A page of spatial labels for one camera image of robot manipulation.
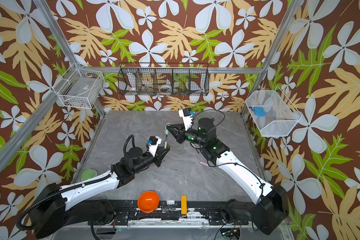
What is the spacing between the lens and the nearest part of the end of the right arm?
60cm

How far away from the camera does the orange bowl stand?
0.75 m

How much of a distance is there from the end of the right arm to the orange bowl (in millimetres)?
385
